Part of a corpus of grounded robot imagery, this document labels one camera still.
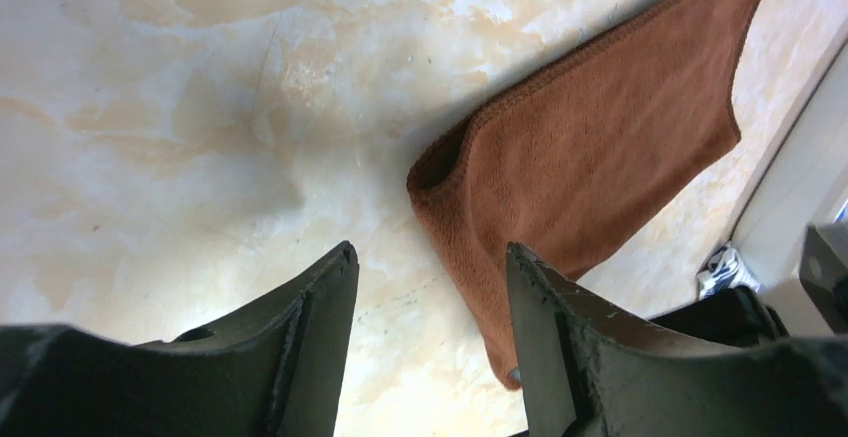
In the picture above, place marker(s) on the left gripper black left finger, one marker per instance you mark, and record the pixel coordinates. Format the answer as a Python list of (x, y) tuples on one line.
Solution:
[(273, 367)]

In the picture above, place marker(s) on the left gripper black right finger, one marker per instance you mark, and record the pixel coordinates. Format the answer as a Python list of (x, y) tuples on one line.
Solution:
[(590, 368)]

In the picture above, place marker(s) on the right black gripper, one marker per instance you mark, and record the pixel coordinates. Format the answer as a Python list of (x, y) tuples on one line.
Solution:
[(739, 317)]

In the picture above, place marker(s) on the brown towel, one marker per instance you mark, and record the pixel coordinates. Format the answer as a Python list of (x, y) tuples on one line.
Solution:
[(573, 160)]

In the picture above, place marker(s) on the blue white striped towel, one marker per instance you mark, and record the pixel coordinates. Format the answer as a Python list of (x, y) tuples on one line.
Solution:
[(725, 269)]

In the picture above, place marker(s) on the white plastic bin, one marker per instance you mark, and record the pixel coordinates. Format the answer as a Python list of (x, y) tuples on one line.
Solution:
[(805, 181)]

